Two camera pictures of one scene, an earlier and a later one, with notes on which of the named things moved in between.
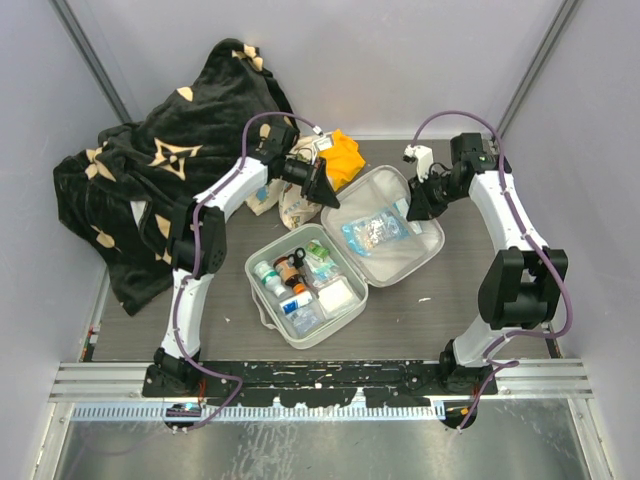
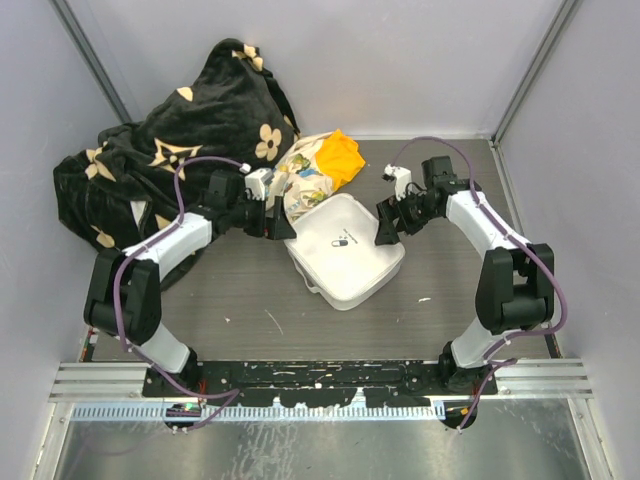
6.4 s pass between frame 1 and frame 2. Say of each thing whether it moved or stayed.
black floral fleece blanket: stayed
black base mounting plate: stayed
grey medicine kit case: moved
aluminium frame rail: stayed
